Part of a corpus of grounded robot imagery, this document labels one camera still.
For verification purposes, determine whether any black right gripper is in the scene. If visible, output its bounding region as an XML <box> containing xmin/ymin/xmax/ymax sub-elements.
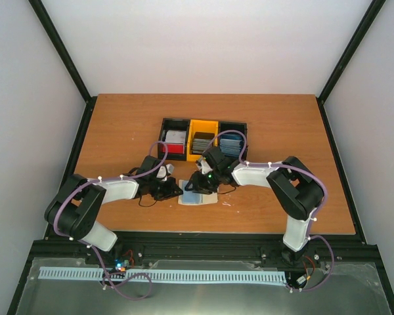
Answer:
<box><xmin>185</xmin><ymin>169</ymin><xmax>221</xmax><ymax>195</ymax></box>

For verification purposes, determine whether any beige card holder wallet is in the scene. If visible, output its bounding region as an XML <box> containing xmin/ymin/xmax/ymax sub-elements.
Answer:
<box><xmin>178</xmin><ymin>180</ymin><xmax>218</xmax><ymax>206</ymax></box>

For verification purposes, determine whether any black card bin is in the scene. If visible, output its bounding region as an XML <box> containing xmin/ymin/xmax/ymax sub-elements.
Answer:
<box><xmin>217</xmin><ymin>121</ymin><xmax>247</xmax><ymax>158</ymax></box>
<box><xmin>158</xmin><ymin>118</ymin><xmax>191</xmax><ymax>161</ymax></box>

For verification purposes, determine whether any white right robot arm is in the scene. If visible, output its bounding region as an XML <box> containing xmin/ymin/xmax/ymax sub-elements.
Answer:
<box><xmin>184</xmin><ymin>147</ymin><xmax>328</xmax><ymax>253</ymax></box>

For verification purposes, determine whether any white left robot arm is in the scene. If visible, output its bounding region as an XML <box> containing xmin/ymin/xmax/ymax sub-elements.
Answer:
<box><xmin>44</xmin><ymin>156</ymin><xmax>183</xmax><ymax>264</ymax></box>

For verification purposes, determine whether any grey card stack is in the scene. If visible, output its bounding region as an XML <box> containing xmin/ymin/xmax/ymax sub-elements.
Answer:
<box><xmin>191</xmin><ymin>132</ymin><xmax>215</xmax><ymax>155</ymax></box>

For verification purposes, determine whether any red and white card stack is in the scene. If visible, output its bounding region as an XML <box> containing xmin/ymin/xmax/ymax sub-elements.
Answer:
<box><xmin>161</xmin><ymin>130</ymin><xmax>186</xmax><ymax>154</ymax></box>

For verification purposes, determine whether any blue card stack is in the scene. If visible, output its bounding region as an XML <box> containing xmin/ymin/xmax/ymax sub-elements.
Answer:
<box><xmin>219</xmin><ymin>133</ymin><xmax>244</xmax><ymax>158</ymax></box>

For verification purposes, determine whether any yellow middle card bin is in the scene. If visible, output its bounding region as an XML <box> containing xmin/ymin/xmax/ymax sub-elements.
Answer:
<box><xmin>186</xmin><ymin>119</ymin><xmax>219</xmax><ymax>162</ymax></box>

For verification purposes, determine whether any metal front plate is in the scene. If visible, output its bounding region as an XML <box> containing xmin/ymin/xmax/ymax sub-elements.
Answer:
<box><xmin>16</xmin><ymin>259</ymin><xmax>394</xmax><ymax>314</ymax></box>

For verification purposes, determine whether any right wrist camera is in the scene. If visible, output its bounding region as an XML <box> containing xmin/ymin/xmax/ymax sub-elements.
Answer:
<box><xmin>196</xmin><ymin>156</ymin><xmax>212</xmax><ymax>175</ymax></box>

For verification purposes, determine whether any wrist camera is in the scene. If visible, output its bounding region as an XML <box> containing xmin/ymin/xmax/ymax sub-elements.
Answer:
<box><xmin>156</xmin><ymin>163</ymin><xmax>174</xmax><ymax>181</ymax></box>
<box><xmin>196</xmin><ymin>156</ymin><xmax>212</xmax><ymax>175</ymax></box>

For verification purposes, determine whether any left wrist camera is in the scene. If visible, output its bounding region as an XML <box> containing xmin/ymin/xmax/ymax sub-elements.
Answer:
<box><xmin>156</xmin><ymin>163</ymin><xmax>174</xmax><ymax>181</ymax></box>

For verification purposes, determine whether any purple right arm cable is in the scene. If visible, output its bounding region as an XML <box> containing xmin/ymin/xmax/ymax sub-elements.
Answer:
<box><xmin>202</xmin><ymin>130</ymin><xmax>335</xmax><ymax>293</ymax></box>

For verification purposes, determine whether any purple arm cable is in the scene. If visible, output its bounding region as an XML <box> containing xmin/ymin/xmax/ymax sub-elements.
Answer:
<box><xmin>202</xmin><ymin>130</ymin><xmax>335</xmax><ymax>293</ymax></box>
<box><xmin>53</xmin><ymin>140</ymin><xmax>168</xmax><ymax>301</ymax></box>

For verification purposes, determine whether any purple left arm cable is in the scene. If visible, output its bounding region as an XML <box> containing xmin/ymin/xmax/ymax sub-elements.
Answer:
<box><xmin>53</xmin><ymin>140</ymin><xmax>168</xmax><ymax>301</ymax></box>

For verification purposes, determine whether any light blue cable duct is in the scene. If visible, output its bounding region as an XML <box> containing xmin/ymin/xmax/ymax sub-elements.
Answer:
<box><xmin>38</xmin><ymin>266</ymin><xmax>286</xmax><ymax>286</ymax></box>

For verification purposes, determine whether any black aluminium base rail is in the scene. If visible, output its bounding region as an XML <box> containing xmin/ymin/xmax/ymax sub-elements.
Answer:
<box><xmin>29</xmin><ymin>229</ymin><xmax>380</xmax><ymax>273</ymax></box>

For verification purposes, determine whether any black left frame post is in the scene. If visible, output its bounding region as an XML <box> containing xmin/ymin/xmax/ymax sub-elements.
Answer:
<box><xmin>28</xmin><ymin>0</ymin><xmax>92</xmax><ymax>104</ymax></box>

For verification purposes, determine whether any black frame post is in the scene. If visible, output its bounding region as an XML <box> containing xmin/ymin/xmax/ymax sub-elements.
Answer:
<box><xmin>28</xmin><ymin>0</ymin><xmax>92</xmax><ymax>104</ymax></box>
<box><xmin>317</xmin><ymin>0</ymin><xmax>386</xmax><ymax>106</ymax></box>

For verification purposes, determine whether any black right frame post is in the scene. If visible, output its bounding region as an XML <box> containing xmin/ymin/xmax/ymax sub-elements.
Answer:
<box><xmin>317</xmin><ymin>0</ymin><xmax>386</xmax><ymax>106</ymax></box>

